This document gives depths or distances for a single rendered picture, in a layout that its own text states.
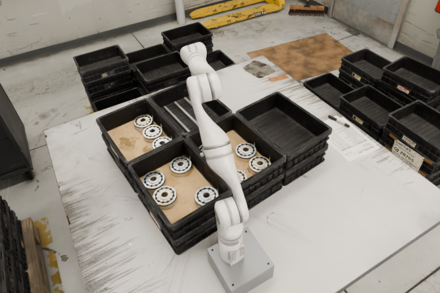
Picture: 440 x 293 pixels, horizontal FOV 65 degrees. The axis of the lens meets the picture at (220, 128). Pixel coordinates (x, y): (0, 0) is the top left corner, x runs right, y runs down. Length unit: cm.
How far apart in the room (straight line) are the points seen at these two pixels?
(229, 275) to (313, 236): 43
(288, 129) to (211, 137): 82
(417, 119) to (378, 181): 90
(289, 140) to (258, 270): 69
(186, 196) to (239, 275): 41
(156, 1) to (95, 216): 354
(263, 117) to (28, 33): 334
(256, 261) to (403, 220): 71
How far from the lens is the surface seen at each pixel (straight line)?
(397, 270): 248
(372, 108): 285
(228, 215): 114
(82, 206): 182
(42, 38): 468
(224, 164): 111
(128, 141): 186
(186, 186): 159
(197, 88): 109
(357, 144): 203
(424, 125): 266
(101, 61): 328
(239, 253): 137
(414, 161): 250
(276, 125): 186
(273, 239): 158
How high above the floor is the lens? 207
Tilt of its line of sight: 42 degrees down
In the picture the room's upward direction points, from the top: 3 degrees counter-clockwise
